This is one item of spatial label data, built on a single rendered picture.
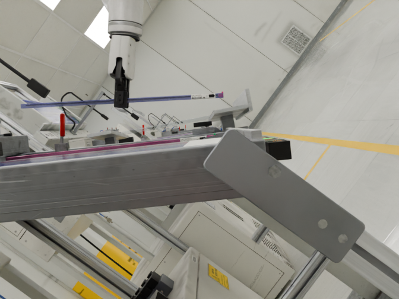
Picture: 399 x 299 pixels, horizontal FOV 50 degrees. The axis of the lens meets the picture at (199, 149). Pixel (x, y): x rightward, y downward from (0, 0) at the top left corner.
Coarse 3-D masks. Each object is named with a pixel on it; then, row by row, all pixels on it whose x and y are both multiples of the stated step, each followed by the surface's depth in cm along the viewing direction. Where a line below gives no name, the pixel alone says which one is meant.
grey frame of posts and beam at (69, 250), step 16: (32, 224) 120; (48, 224) 121; (48, 240) 119; (64, 240) 119; (368, 240) 43; (64, 256) 119; (80, 256) 119; (352, 256) 43; (368, 256) 44; (384, 256) 43; (96, 272) 120; (112, 272) 120; (368, 272) 43; (384, 272) 44; (112, 288) 119; (128, 288) 119; (384, 288) 43
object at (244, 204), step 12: (240, 204) 136; (252, 204) 136; (252, 216) 136; (264, 216) 136; (276, 228) 137; (288, 240) 137; (300, 240) 137; (312, 252) 137; (336, 264) 137; (336, 276) 137; (348, 276) 137; (360, 276) 137; (360, 288) 137; (372, 288) 137
